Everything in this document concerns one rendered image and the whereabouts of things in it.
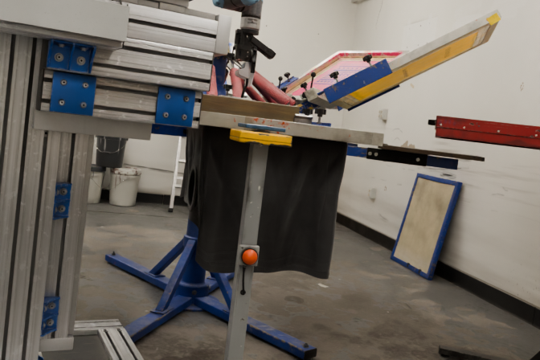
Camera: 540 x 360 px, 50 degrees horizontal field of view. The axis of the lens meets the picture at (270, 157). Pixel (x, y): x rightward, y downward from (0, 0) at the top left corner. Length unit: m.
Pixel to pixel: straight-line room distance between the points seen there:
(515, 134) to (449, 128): 0.26
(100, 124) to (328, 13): 5.50
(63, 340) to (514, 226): 3.00
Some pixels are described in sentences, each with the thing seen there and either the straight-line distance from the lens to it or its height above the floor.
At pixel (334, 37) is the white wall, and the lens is 6.77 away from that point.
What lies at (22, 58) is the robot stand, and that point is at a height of 1.06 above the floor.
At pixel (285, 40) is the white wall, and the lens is 6.59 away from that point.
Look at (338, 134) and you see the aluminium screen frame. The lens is 1.69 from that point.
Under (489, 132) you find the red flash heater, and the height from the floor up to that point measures 1.06.
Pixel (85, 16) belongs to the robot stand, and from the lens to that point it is 1.19.
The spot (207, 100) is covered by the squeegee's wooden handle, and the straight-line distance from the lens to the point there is 2.18.
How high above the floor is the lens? 0.97
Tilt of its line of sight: 3 degrees down
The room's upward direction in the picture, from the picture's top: 7 degrees clockwise
